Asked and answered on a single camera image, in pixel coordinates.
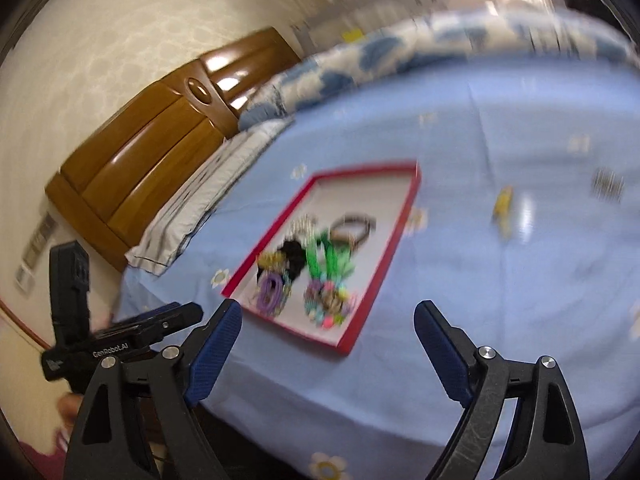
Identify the white bed guard rail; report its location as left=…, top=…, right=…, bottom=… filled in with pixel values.
left=293, top=0, right=563, bottom=56

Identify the grey white pillow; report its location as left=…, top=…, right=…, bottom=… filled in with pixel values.
left=126, top=118, right=293, bottom=276

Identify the red jewelry tray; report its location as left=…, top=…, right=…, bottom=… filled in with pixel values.
left=222, top=160, right=421, bottom=354

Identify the blue white patterned quilt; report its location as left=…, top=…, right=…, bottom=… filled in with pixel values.
left=239, top=8, right=639, bottom=130

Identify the person's left hand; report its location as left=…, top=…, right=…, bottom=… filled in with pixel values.
left=56, top=392, right=84, bottom=452

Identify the colorful bead bracelet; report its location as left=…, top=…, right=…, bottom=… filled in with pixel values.
left=301, top=278, right=359, bottom=330

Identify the green braided hair tie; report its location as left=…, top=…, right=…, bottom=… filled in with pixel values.
left=304, top=231, right=331, bottom=281

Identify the black velvet scrunchie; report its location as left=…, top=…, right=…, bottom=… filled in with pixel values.
left=256, top=240, right=307, bottom=285

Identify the silver rhinestone hair clip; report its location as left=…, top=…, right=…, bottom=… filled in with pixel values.
left=591, top=168, right=625, bottom=203

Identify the blue floral bed sheet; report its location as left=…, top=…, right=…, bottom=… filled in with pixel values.
left=117, top=58, right=639, bottom=479

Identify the light green hair tie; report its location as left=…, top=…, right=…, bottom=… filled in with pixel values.
left=326, top=228, right=357, bottom=281

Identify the gold wristwatch green face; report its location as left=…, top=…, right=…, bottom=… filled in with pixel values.
left=329, top=214, right=376, bottom=252

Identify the clear comb with beads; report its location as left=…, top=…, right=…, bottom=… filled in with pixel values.
left=491, top=185, right=536, bottom=244

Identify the yellow claw hair clip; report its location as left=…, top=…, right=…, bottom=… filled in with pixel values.
left=256, top=250, right=288, bottom=273

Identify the wooden headboard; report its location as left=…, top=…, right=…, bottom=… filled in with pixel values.
left=46, top=27, right=300, bottom=272

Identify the purple hair tie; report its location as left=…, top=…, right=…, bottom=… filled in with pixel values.
left=254, top=271, right=294, bottom=319

